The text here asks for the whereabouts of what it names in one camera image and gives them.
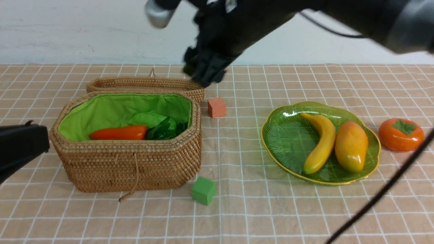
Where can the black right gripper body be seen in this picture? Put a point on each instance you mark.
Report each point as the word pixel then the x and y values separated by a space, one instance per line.
pixel 226 29

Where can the green toy bitter gourd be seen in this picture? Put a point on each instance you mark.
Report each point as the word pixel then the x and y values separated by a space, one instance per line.
pixel 151 120

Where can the orange toy carrot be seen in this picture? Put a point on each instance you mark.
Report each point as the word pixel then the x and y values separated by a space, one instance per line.
pixel 165 130

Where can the yellow toy banana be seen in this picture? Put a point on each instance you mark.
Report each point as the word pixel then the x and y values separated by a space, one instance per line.
pixel 320 154

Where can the orange yellow toy mango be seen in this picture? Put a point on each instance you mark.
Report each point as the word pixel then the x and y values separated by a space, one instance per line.
pixel 351 145

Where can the orange toy persimmon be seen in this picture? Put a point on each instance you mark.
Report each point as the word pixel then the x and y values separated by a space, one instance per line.
pixel 400 135

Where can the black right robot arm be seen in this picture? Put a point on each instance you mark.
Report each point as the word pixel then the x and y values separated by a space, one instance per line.
pixel 401 26

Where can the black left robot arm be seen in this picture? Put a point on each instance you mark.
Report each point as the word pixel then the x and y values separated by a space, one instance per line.
pixel 19 145

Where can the orange foam cube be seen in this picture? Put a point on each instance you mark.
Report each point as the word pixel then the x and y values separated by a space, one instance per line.
pixel 216 107

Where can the woven wicker basket lid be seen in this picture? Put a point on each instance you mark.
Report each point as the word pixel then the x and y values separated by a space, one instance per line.
pixel 151 81

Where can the green glass leaf plate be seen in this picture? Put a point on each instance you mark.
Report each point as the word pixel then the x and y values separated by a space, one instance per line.
pixel 289 139

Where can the green foam cube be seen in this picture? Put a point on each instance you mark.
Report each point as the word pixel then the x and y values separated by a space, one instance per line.
pixel 203 190

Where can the woven wicker basket green lining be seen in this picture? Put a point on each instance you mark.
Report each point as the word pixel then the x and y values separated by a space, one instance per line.
pixel 127 165

